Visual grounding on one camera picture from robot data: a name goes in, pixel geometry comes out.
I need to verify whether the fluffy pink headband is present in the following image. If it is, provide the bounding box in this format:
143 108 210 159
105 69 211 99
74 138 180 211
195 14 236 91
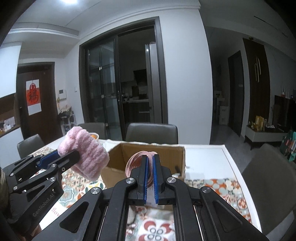
57 126 110 181

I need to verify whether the dusty pink small headband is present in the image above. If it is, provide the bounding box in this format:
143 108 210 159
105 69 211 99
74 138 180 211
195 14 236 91
125 151 157 187

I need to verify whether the grey chair near left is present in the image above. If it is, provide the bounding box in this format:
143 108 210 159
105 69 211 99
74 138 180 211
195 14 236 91
16 134 45 159

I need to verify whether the basket of oranges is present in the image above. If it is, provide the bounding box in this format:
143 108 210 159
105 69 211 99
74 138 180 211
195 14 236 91
90 133 99 141

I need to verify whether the small shelf rack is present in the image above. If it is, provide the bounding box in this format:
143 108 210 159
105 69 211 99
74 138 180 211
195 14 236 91
58 105 76 136

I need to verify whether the grey chair far left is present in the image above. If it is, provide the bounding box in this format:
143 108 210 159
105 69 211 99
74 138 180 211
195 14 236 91
78 123 107 140

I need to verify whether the patterned table runner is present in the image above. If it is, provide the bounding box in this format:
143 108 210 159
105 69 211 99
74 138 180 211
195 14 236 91
32 148 251 241

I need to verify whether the cardboard box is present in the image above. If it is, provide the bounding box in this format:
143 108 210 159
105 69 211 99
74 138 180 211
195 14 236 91
100 141 186 210

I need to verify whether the red fu door poster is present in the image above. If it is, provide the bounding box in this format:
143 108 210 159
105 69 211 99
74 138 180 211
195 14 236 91
26 79 42 115

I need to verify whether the grey chair right side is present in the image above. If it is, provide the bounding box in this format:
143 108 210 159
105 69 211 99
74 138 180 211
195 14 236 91
242 144 295 235

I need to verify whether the grey chair behind table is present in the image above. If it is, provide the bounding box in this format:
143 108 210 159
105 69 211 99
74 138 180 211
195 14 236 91
125 123 179 145

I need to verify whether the white low cabinet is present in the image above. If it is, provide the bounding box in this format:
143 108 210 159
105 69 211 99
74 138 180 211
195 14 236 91
244 126 287 150

